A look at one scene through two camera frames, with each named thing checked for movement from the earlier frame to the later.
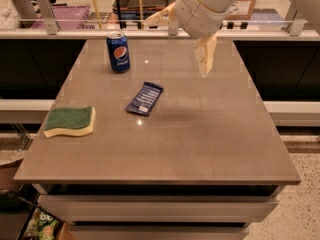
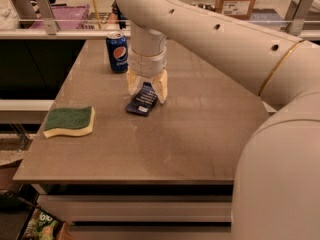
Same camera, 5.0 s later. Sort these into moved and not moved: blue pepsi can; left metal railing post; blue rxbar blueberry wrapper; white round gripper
Moved: white round gripper
Not moved: blue pepsi can; left metal railing post; blue rxbar blueberry wrapper
